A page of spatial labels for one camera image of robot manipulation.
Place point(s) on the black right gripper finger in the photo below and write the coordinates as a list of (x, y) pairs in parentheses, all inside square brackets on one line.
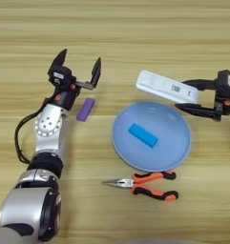
[(199, 111), (202, 84)]

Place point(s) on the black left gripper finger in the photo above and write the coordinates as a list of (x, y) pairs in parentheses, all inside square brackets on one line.
[(95, 71), (59, 58)]

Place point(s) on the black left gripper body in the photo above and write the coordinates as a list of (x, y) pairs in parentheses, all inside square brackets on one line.
[(64, 98)]

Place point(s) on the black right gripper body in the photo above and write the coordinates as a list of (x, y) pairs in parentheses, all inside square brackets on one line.
[(229, 105)]

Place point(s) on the light blue round plate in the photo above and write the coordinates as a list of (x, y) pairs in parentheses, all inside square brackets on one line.
[(170, 143)]

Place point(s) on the white rectangular device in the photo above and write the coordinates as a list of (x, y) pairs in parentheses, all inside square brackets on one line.
[(157, 84)]

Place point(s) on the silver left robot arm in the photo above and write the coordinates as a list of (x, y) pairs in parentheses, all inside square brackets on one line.
[(49, 127)]

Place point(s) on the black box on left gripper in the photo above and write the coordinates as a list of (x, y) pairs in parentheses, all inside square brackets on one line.
[(60, 74)]

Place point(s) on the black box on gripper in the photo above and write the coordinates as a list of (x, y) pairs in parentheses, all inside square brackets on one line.
[(226, 81), (60, 74)]

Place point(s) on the purple rectangular block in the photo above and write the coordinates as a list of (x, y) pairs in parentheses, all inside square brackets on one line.
[(85, 109)]

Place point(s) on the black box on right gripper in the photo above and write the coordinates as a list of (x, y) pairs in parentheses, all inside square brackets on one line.
[(226, 81)]

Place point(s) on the blue rectangular block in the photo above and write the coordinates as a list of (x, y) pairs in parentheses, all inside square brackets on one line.
[(143, 135)]

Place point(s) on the orange black needle-nose pliers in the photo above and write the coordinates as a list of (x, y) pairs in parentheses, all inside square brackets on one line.
[(151, 177)]

